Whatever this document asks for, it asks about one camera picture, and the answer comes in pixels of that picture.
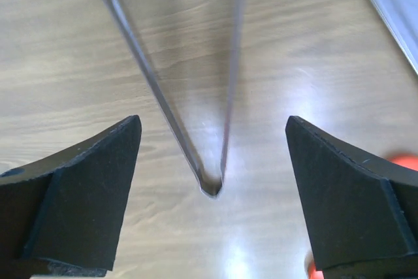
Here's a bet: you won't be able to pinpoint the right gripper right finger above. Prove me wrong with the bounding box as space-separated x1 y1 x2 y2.
285 116 417 278

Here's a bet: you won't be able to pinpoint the metal tongs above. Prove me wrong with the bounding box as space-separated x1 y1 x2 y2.
103 0 246 197

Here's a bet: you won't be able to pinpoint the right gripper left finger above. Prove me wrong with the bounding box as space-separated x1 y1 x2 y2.
1 115 142 278

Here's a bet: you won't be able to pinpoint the orange box lid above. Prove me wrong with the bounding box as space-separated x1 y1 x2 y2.
304 153 417 279

